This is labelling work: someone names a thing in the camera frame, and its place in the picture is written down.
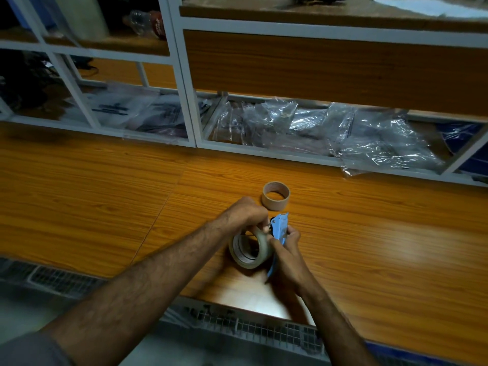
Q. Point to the person's right hand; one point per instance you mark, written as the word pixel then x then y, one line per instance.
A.
pixel 291 264

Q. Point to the person's left hand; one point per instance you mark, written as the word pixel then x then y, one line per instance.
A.
pixel 244 215

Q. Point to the person's right thumb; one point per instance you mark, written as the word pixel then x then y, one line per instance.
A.
pixel 275 250

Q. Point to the person's left fingers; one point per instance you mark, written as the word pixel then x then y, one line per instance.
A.
pixel 262 224

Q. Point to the blue tape dispenser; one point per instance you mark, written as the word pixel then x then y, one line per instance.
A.
pixel 279 224

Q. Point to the clear packing tape roll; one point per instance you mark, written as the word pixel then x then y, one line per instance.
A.
pixel 247 259

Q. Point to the person's left forearm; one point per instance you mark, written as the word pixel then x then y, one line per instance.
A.
pixel 145 289

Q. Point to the person's right forearm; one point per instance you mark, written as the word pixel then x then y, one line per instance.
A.
pixel 331 323

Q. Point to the empty cardboard tape core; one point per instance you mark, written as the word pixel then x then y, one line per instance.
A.
pixel 275 203

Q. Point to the pile of clear plastic bags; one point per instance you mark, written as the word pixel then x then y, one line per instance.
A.
pixel 366 137

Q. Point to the pile of printed plastic bags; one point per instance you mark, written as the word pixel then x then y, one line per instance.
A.
pixel 129 110

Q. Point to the dark blue plastic bag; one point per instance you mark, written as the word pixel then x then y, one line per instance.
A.
pixel 463 139

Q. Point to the clear plastic bottle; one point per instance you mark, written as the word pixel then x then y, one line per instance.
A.
pixel 146 23

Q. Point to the grey sleeve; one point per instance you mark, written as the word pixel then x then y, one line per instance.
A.
pixel 30 350

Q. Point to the white paper sheet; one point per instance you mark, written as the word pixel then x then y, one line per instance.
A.
pixel 430 7

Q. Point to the white metal shelf frame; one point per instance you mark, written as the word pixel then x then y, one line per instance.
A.
pixel 183 72

